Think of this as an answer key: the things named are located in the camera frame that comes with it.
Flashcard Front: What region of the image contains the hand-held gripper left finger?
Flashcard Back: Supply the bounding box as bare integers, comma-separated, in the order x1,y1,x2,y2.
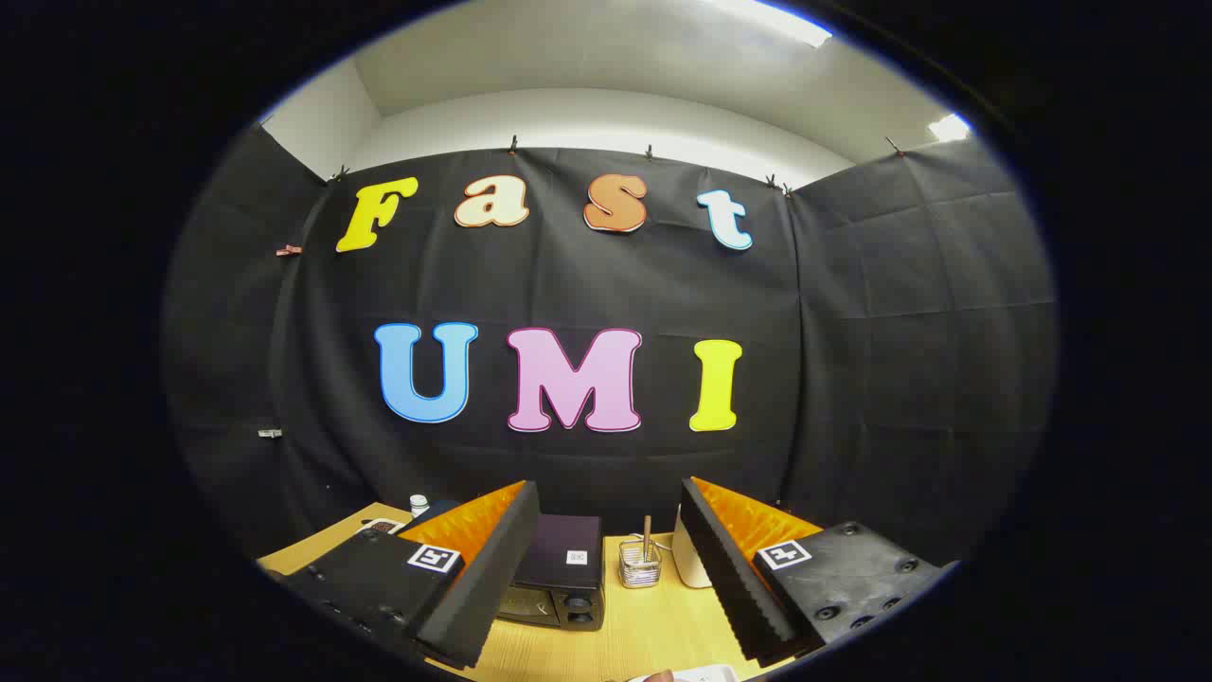
282,479,542,672

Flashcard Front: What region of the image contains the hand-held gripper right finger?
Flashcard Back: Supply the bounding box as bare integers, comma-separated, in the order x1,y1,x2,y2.
680,476,951,667

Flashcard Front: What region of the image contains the black toaster oven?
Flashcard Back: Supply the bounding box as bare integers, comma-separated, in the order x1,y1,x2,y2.
494,513,607,633

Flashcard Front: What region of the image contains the metal wire utensil basket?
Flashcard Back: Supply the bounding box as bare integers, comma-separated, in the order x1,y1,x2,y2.
619,540,663,590

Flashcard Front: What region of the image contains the white square plate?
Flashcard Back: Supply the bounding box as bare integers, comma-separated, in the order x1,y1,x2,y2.
630,664,740,682

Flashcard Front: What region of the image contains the white bread toaster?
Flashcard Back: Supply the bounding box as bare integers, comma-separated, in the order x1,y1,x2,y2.
672,507,713,590

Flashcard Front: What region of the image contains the long ceiling light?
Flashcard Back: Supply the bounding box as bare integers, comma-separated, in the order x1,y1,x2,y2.
705,0,834,48

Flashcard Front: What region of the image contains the row of black cloth clips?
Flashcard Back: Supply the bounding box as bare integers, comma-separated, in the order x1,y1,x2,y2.
327,135,905,198

